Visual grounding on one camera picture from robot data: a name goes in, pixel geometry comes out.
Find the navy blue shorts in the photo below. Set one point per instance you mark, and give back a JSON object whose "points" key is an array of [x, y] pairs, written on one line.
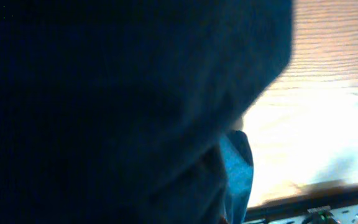
{"points": [[111, 111]]}

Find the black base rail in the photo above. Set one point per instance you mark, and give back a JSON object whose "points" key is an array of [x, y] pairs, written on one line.
{"points": [[337, 205]]}

